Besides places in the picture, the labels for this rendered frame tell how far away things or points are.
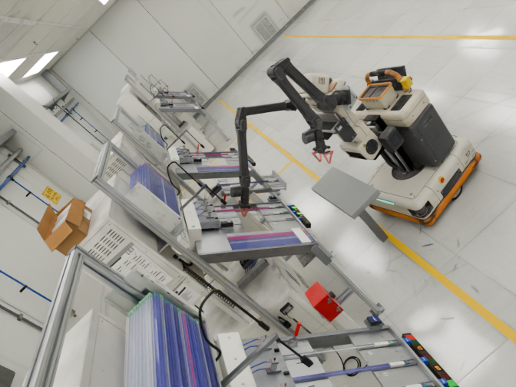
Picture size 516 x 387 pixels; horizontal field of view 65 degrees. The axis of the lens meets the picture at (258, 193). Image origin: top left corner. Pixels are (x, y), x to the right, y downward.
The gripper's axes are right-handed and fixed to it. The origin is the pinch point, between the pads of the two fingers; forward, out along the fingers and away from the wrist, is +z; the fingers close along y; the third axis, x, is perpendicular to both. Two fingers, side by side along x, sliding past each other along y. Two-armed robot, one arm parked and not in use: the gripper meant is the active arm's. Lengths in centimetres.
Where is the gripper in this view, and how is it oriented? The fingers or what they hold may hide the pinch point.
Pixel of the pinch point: (243, 215)
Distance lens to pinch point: 276.4
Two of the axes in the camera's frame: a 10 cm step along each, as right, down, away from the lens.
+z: -0.6, 9.4, 3.5
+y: 2.6, 3.5, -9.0
